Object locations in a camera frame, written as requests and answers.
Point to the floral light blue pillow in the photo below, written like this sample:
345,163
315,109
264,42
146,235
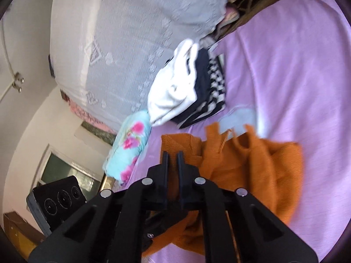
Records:
130,141

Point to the dark framed window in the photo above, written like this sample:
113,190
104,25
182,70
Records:
54,166

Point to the purple bed sheet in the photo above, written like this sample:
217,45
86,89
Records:
287,75

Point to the navy striped folded garment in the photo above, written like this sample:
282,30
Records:
210,90

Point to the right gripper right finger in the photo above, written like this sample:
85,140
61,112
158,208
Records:
237,227

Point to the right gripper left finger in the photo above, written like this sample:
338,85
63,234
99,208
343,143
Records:
111,226

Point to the orange cat cardigan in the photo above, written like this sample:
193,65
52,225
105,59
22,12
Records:
271,171

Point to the white folded garment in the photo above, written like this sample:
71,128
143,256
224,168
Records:
173,89

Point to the white lace cover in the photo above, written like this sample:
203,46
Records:
105,54

